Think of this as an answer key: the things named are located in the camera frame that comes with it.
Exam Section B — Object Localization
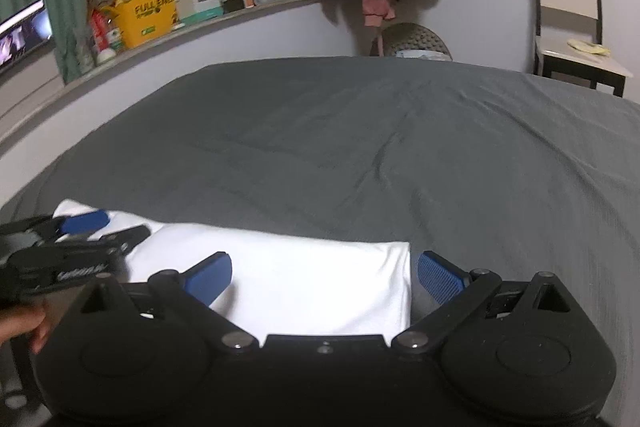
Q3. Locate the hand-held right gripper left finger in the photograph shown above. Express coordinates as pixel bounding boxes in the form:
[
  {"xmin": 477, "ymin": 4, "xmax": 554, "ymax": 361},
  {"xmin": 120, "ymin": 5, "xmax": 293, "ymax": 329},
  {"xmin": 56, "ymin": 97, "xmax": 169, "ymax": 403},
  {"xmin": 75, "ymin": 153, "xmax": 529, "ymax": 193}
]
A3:
[{"xmin": 65, "ymin": 252, "xmax": 261, "ymax": 355}]

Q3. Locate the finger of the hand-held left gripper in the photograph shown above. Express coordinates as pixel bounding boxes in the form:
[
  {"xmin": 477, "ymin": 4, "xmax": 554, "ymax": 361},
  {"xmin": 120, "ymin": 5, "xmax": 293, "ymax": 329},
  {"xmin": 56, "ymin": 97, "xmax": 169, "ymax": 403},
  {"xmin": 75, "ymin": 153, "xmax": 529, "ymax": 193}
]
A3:
[
  {"xmin": 20, "ymin": 209, "xmax": 111, "ymax": 240},
  {"xmin": 75, "ymin": 224, "xmax": 152, "ymax": 258}
]

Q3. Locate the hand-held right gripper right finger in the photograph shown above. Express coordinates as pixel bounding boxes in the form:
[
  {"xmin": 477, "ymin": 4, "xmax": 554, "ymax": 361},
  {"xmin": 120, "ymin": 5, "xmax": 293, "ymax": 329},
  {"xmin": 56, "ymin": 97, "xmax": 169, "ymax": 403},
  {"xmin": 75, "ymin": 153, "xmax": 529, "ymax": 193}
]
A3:
[{"xmin": 390, "ymin": 251, "xmax": 583, "ymax": 355}]

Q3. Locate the white long-sleeve shirt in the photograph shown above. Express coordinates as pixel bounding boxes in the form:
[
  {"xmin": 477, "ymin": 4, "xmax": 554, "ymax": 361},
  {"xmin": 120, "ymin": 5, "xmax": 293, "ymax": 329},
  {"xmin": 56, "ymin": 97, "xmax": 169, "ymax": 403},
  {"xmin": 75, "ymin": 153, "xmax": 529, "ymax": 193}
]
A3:
[{"xmin": 52, "ymin": 199, "xmax": 413, "ymax": 337}]

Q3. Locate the person's left hand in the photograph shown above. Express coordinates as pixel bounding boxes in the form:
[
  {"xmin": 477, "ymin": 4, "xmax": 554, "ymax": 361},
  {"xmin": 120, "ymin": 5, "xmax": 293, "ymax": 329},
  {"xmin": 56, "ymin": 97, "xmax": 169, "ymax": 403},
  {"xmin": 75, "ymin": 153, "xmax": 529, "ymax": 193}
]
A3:
[{"xmin": 0, "ymin": 306, "xmax": 52, "ymax": 354}]

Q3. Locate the grey storage box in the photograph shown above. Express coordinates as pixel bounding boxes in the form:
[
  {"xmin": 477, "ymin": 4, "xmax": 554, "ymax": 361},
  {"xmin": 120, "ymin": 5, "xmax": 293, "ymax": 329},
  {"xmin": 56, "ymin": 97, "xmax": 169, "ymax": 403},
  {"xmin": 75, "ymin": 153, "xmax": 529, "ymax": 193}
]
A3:
[{"xmin": 0, "ymin": 49, "xmax": 65, "ymax": 128}]

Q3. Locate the monitor screen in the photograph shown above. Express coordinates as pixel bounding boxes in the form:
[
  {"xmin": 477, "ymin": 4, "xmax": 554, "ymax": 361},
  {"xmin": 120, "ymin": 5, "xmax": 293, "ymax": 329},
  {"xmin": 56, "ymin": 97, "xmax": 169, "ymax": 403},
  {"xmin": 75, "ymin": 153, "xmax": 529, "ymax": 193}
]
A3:
[{"xmin": 0, "ymin": 0, "xmax": 53, "ymax": 72}]

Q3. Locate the yellow cardboard box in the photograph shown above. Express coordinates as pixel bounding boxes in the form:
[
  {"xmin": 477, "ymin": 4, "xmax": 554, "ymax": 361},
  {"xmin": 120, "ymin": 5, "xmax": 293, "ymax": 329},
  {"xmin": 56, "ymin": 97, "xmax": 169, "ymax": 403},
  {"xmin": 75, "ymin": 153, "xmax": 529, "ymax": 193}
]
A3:
[{"xmin": 114, "ymin": 0, "xmax": 188, "ymax": 49}]

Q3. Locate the grey window ledge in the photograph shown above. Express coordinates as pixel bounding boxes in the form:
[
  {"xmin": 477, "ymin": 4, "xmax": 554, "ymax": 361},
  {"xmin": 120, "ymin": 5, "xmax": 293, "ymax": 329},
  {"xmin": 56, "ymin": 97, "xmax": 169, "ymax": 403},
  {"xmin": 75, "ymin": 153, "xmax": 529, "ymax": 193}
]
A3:
[{"xmin": 0, "ymin": 0, "xmax": 323, "ymax": 142}]

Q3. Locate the grey woven basket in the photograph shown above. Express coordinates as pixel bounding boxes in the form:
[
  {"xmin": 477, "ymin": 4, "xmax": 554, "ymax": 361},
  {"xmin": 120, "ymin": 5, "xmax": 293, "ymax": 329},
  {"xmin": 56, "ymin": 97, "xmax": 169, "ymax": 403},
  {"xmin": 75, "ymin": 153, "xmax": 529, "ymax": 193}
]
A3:
[{"xmin": 382, "ymin": 23, "xmax": 453, "ymax": 62}]

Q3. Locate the white teal box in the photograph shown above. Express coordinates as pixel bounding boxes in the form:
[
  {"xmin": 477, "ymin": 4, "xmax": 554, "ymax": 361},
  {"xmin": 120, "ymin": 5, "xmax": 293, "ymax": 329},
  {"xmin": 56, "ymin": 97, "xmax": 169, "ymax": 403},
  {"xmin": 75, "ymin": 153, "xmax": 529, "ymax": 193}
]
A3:
[{"xmin": 174, "ymin": 0, "xmax": 224, "ymax": 22}]

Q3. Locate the yellow cloth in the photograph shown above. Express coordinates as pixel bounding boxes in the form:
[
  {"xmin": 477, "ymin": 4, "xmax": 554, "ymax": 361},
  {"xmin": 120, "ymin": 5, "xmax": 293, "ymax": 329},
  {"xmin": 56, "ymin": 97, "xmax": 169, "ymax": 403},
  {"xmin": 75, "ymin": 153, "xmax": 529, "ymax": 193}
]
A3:
[{"xmin": 567, "ymin": 38, "xmax": 612, "ymax": 56}]

